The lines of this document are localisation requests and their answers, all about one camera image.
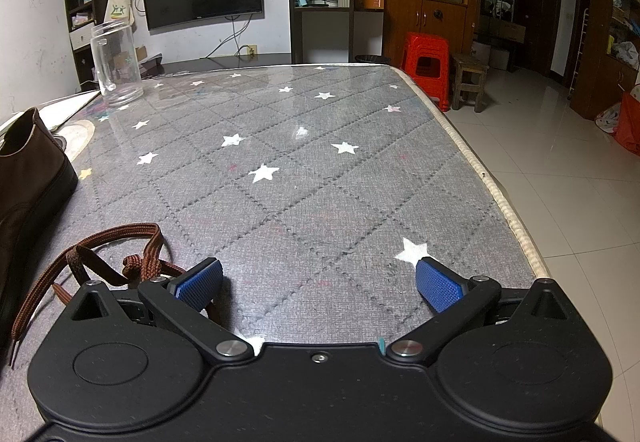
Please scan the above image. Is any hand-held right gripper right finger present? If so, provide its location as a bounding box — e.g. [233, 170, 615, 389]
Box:
[384, 256, 576, 367]

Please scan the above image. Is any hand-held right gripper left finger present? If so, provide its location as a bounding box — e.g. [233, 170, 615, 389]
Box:
[60, 258, 254, 366]

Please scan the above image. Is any brown shoelace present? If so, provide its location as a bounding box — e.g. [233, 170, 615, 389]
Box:
[9, 222, 226, 367]

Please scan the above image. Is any brown leather shoe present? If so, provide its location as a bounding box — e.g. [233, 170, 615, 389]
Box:
[0, 106, 79, 340]

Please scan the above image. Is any grey star-print table cover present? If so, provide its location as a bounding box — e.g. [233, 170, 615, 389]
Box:
[0, 64, 551, 373]

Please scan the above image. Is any small wooden stool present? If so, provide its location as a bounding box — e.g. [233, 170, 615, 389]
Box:
[450, 52, 491, 113]

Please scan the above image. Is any dark television console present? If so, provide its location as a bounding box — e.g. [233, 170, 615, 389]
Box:
[140, 53, 293, 78]

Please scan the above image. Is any clear glass mug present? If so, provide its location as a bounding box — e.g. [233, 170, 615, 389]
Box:
[90, 21, 144, 107]

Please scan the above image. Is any floral white bag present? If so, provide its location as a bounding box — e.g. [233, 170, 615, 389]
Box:
[595, 102, 623, 135]

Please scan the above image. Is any red plastic stool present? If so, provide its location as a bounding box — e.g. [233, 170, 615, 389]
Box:
[401, 32, 451, 112]

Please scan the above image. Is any red bag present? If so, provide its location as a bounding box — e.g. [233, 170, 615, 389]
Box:
[615, 90, 640, 155]

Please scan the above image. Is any dark wooden door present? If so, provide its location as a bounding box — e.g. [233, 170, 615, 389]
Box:
[515, 0, 566, 73]

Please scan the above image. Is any wooden storage shelving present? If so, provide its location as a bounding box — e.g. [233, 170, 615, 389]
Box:
[570, 0, 640, 120]

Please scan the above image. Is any black power cable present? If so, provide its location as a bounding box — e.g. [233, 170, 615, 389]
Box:
[205, 15, 251, 59]

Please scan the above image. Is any white wire rack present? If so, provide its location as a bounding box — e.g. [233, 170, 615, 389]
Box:
[570, 7, 593, 100]

